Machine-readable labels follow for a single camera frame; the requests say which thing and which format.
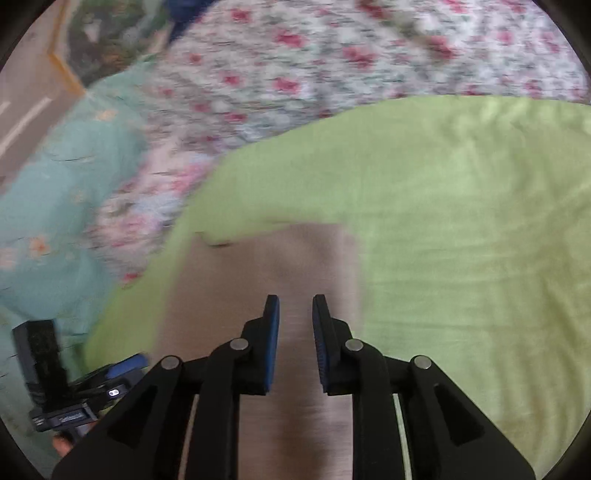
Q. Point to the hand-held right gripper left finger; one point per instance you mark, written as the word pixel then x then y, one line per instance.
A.
pixel 272 344

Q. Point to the white pink-flowered quilt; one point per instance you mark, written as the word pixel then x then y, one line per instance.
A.
pixel 369 60

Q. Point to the taupe knitted sweater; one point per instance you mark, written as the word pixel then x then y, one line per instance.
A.
pixel 295 258

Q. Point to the wooden framed green picture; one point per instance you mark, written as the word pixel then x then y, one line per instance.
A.
pixel 111 41

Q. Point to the teal floral blanket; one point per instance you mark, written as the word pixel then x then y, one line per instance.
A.
pixel 46 221

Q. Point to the pale floral pillow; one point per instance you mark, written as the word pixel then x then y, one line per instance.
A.
pixel 152 198

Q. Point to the light green bed sheet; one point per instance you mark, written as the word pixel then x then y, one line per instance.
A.
pixel 461 207

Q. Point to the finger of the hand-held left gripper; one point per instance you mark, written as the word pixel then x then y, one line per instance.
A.
pixel 129 364
pixel 108 399

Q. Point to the person's left hand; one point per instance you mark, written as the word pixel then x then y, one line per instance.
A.
pixel 64 445

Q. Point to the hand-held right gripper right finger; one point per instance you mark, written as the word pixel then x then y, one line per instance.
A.
pixel 321 344

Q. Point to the blue object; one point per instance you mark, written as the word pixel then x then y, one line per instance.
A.
pixel 184 16

